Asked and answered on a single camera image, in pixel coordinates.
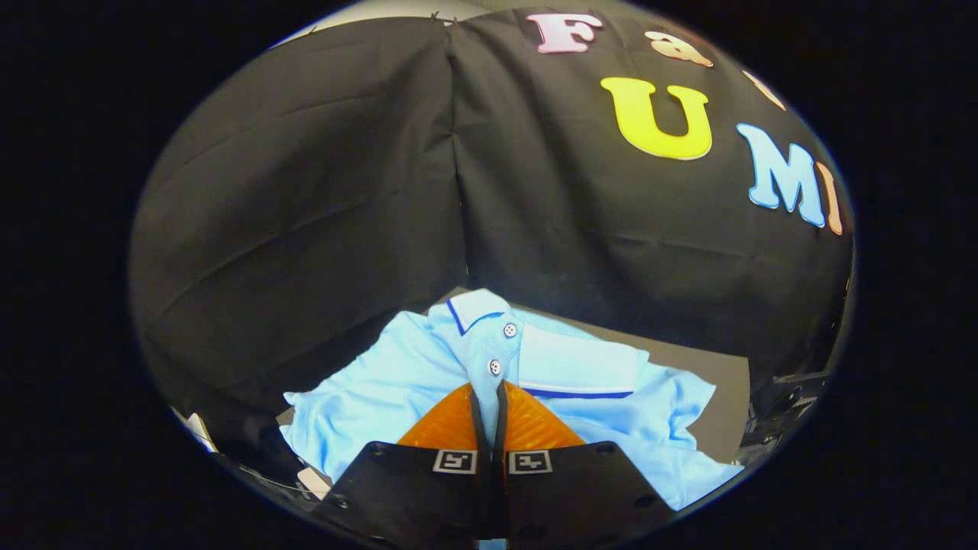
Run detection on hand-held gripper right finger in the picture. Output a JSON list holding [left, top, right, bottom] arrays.
[[493, 380, 677, 550]]

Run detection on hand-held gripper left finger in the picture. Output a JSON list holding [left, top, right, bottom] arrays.
[[313, 382, 491, 550]]

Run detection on light blue polo shirt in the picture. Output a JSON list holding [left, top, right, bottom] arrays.
[[279, 288, 746, 511]]

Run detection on beige cabinet with dark top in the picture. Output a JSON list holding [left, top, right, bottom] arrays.
[[275, 286, 751, 501]]

